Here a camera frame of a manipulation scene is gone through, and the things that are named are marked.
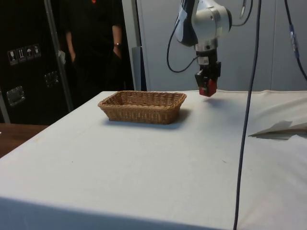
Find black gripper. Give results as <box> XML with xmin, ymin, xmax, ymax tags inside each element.
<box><xmin>194</xmin><ymin>49</ymin><xmax>222</xmax><ymax>89</ymax></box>

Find red cube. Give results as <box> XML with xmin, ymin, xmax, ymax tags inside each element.
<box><xmin>199</xmin><ymin>80</ymin><xmax>218</xmax><ymax>97</ymax></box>

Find wicker basket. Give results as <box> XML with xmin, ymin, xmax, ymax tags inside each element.
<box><xmin>97</xmin><ymin>90</ymin><xmax>188</xmax><ymax>125</ymax></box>

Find pale lockers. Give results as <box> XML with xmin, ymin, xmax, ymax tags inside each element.
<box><xmin>121</xmin><ymin>0</ymin><xmax>307</xmax><ymax>92</ymax></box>

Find person in black clothes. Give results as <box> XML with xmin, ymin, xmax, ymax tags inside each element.
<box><xmin>58</xmin><ymin>0</ymin><xmax>126</xmax><ymax>93</ymax></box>

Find black cabinet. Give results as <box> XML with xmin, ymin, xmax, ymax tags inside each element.
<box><xmin>0</xmin><ymin>0</ymin><xmax>74</xmax><ymax>125</ymax></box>

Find black cable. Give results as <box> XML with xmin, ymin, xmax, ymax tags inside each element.
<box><xmin>233</xmin><ymin>0</ymin><xmax>262</xmax><ymax>230</ymax></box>
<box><xmin>231</xmin><ymin>0</ymin><xmax>253</xmax><ymax>27</ymax></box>
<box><xmin>283</xmin><ymin>0</ymin><xmax>307</xmax><ymax>81</ymax></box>
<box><xmin>166</xmin><ymin>21</ymin><xmax>200</xmax><ymax>73</ymax></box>

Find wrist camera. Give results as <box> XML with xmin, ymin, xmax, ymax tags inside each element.
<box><xmin>177</xmin><ymin>4</ymin><xmax>189</xmax><ymax>33</ymax></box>

